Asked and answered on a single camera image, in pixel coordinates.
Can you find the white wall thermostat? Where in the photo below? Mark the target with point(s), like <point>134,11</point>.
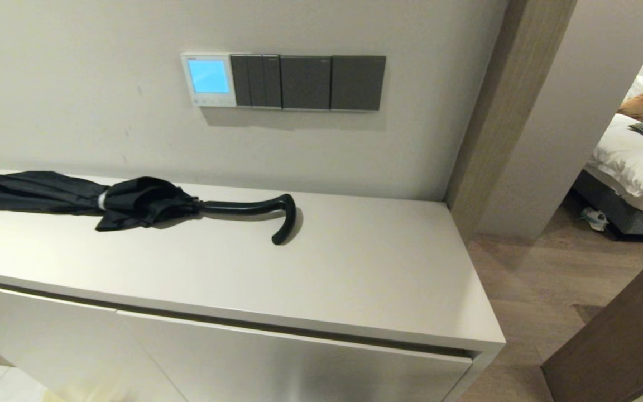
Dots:
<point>208,76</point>

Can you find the white sideboard cabinet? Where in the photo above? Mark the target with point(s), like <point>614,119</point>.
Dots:
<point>355,268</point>

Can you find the black folded umbrella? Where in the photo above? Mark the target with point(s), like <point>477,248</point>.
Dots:
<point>132,204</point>

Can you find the white teal slipper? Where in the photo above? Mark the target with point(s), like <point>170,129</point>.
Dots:
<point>595,219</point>

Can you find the dark grey bed base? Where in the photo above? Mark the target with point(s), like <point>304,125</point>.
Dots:
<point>628,220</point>

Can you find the white bed with pillows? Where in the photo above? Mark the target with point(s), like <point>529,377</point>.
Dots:
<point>634,162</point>

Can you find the brown wooden door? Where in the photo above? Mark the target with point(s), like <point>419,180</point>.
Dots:
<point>623,346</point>

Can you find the grey single rocker switch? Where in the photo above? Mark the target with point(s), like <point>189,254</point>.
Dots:
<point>358,83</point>
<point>305,82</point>

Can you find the grey triple rocker switch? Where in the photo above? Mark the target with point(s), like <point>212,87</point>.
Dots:
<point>255,81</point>

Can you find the light wooden door frame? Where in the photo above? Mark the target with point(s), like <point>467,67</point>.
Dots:
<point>500,111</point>

